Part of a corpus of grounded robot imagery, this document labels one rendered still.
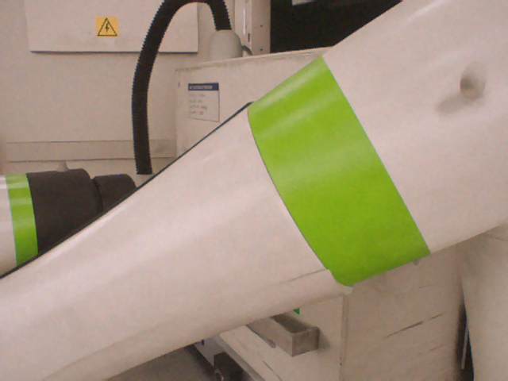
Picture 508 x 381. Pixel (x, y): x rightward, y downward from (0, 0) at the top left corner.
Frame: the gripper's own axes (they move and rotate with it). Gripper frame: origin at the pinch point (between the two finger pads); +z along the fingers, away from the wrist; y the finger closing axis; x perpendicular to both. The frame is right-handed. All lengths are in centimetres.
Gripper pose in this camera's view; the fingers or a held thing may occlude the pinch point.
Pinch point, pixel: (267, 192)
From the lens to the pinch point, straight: 56.3
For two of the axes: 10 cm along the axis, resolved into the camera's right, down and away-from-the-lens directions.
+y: 5.1, 1.9, -8.4
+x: 0.0, -9.8, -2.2
